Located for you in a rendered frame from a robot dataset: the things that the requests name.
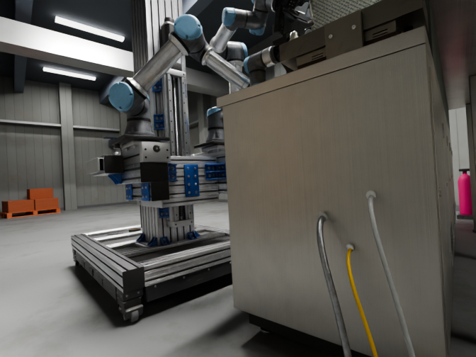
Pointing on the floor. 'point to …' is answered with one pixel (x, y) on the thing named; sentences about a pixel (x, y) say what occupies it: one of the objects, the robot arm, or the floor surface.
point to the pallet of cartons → (32, 204)
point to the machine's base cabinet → (345, 207)
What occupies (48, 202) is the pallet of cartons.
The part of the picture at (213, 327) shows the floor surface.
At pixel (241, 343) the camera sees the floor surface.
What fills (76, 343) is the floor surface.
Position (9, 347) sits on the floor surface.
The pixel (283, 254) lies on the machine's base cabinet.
